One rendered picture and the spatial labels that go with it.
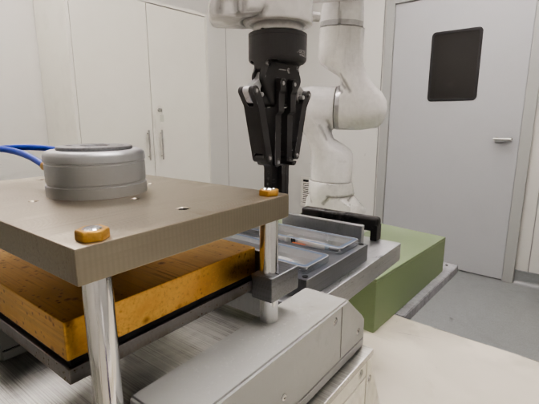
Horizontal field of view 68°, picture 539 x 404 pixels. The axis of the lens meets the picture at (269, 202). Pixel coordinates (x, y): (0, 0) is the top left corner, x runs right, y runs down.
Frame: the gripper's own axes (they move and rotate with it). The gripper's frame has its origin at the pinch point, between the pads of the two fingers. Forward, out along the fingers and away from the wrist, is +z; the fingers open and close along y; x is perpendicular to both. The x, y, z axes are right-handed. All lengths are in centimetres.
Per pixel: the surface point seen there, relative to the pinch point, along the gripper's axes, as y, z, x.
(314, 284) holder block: -6.3, 9.1, -10.4
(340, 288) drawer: -1.6, 11.0, -11.3
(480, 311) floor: 216, 107, 7
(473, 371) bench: 25.9, 32.4, -22.6
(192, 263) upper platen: -23.4, 1.7, -9.8
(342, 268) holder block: 0.8, 9.2, -10.3
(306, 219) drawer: 11.5, 6.9, 2.4
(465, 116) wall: 280, -12, 41
